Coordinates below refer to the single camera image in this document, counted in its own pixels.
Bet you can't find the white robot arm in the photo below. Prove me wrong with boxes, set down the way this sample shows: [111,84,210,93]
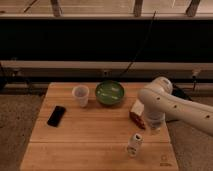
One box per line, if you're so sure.
[138,77,213,136]

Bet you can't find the small clear plastic bottle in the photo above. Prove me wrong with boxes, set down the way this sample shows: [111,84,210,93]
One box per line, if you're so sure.
[126,133,143,157]

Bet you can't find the green bowl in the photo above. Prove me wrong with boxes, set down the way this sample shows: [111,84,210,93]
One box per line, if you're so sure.
[95,80,125,106]

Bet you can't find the translucent plastic cup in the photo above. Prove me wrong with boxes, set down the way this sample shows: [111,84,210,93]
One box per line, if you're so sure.
[72,85,89,107]

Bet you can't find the black smartphone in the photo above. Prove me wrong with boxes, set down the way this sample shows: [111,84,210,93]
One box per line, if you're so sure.
[47,106,66,127]

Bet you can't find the black cable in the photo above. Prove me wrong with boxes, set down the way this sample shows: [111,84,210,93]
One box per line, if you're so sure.
[117,10,158,81]

